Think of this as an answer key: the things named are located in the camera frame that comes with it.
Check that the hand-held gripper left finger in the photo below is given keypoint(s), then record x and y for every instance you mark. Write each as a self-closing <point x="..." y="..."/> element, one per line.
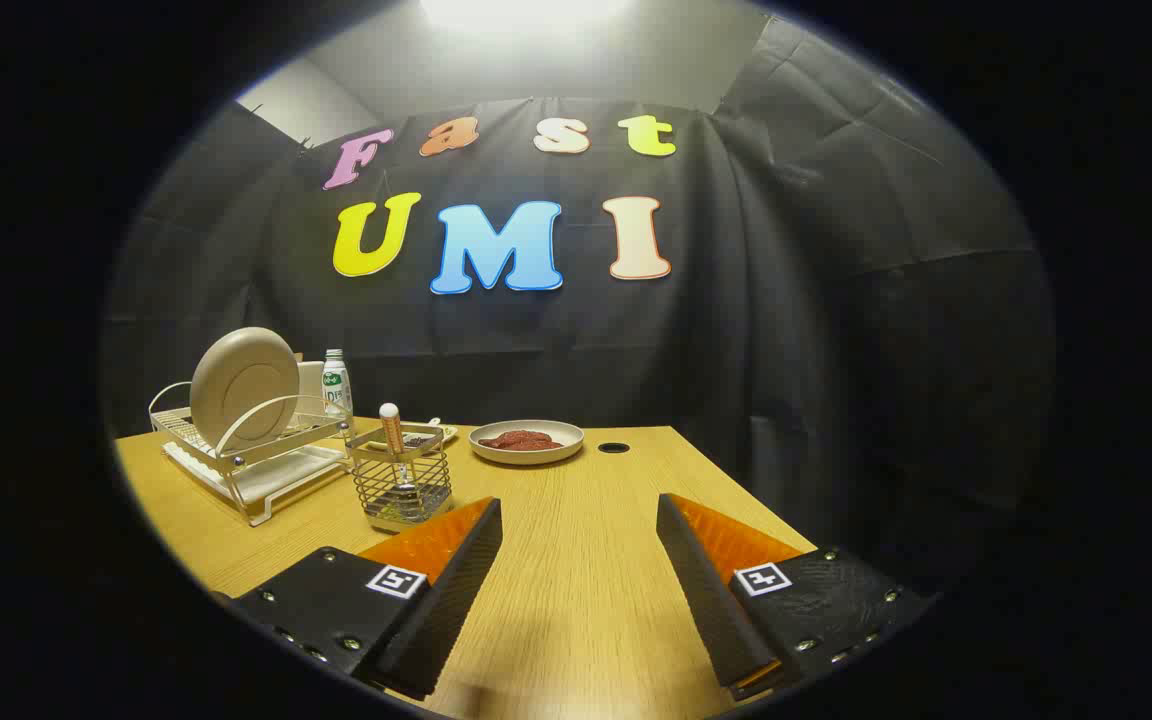
<point x="441" y="610"/>

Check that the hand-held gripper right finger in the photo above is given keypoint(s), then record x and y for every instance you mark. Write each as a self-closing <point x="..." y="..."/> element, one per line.
<point x="706" y="600"/>

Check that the beige round plate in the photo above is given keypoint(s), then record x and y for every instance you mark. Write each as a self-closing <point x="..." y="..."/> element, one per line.
<point x="241" y="385"/>

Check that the beige plate with meat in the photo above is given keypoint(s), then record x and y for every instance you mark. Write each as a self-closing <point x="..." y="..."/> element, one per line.
<point x="526" y="455"/>

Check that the white divided tray with beans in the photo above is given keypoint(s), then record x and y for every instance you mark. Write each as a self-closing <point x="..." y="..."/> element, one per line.
<point x="428" y="437"/>

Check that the red meat slice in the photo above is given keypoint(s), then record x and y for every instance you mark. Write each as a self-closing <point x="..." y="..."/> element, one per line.
<point x="501" y="441"/>
<point x="544" y="441"/>

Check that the white drink bottle green cap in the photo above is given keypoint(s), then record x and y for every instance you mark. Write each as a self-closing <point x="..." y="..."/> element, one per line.
<point x="336" y="385"/>

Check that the white toaster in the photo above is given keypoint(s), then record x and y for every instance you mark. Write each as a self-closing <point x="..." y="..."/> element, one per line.
<point x="310" y="380"/>

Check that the black backdrop cloth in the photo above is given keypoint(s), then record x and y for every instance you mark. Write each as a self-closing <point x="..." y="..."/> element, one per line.
<point x="786" y="330"/>

